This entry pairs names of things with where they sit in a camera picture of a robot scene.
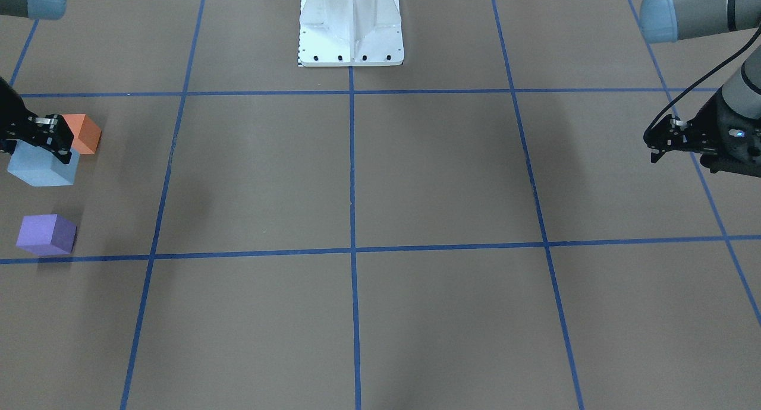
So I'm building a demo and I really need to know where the light blue foam block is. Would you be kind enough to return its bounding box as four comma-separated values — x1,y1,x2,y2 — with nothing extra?
7,141,80,187

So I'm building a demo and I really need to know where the orange foam block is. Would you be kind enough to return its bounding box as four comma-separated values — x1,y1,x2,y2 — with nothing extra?
62,114,102,155

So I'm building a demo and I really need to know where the purple foam block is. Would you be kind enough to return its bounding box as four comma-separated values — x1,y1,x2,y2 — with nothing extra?
16,213,78,256

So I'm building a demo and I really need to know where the far black camera cable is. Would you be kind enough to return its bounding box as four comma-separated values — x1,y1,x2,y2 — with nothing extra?
644,42,761,138

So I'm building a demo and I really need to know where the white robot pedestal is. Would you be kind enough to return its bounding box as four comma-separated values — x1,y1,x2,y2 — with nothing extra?
297,0,405,67

